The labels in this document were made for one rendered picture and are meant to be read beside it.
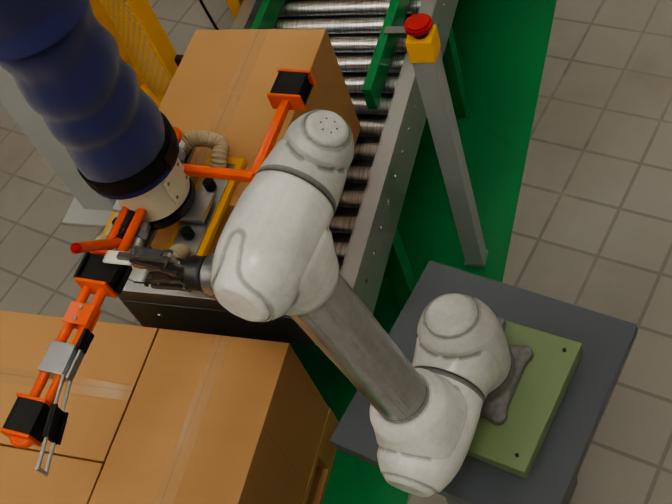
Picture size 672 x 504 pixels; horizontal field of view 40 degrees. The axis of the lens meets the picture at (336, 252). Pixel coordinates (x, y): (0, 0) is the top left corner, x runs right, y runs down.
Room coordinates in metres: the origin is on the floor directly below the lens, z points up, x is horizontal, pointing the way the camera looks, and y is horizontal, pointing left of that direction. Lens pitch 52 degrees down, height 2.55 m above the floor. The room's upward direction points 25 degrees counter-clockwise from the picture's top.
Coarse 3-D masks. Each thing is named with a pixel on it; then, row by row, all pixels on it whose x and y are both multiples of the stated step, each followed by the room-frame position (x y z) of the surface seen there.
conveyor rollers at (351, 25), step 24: (360, 0) 2.52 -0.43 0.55; (384, 0) 2.47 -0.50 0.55; (288, 24) 2.57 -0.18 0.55; (312, 24) 2.51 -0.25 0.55; (336, 24) 2.46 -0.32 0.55; (360, 24) 2.41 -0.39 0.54; (336, 48) 2.37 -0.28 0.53; (360, 48) 2.32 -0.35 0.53; (360, 72) 2.24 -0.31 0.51; (360, 120) 2.01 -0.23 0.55; (360, 144) 1.91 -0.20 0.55; (360, 168) 1.82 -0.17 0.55; (360, 192) 1.74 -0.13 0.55; (336, 216) 1.70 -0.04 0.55
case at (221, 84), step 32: (224, 32) 2.14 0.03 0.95; (256, 32) 2.08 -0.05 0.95; (288, 32) 2.02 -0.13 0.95; (320, 32) 1.97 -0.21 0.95; (192, 64) 2.07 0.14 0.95; (224, 64) 2.01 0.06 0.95; (256, 64) 1.96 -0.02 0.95; (288, 64) 1.90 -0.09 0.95; (320, 64) 1.89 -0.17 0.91; (192, 96) 1.95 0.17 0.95; (224, 96) 1.89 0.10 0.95; (256, 96) 1.84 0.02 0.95; (320, 96) 1.85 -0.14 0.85; (192, 128) 1.83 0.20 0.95; (224, 128) 1.78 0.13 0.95; (256, 128) 1.73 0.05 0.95; (352, 128) 1.93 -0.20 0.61; (192, 160) 1.72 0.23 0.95; (224, 224) 1.56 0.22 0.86
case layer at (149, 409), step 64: (0, 320) 1.88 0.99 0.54; (0, 384) 1.65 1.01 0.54; (64, 384) 1.56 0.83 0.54; (128, 384) 1.47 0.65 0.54; (192, 384) 1.38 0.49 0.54; (256, 384) 1.30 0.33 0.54; (0, 448) 1.45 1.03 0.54; (64, 448) 1.37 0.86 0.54; (128, 448) 1.28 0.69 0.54; (192, 448) 1.20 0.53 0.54; (256, 448) 1.13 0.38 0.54
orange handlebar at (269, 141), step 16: (176, 128) 1.69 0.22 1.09; (272, 128) 1.56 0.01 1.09; (272, 144) 1.52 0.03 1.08; (256, 160) 1.49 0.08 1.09; (208, 176) 1.52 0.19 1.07; (224, 176) 1.49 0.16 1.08; (240, 176) 1.46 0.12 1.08; (128, 240) 1.43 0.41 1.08; (80, 304) 1.32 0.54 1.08; (96, 304) 1.31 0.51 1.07; (64, 320) 1.30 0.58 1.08; (80, 320) 1.28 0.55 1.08; (96, 320) 1.28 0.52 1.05; (64, 336) 1.26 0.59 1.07; (48, 400) 1.13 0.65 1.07
